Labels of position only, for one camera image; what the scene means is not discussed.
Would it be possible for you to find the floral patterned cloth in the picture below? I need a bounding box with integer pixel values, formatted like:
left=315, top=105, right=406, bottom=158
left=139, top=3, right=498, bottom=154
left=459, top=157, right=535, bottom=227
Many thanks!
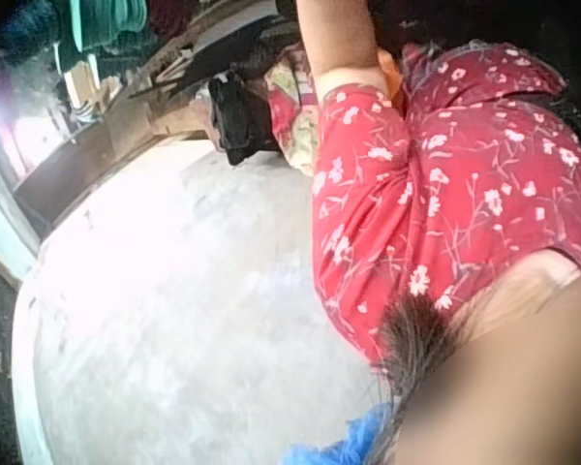
left=263, top=42, right=321, bottom=176

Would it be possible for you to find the black bag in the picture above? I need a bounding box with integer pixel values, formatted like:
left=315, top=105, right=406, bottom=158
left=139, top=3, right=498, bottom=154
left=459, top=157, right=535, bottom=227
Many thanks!
left=207, top=71, right=278, bottom=167

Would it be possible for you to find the dark slanted board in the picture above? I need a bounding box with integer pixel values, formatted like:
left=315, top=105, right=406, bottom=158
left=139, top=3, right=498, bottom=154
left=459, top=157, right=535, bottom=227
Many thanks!
left=183, top=13, right=301, bottom=89

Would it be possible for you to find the blue cloth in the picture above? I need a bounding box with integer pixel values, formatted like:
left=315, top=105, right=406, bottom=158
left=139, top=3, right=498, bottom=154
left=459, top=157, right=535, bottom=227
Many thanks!
left=281, top=416, right=398, bottom=465

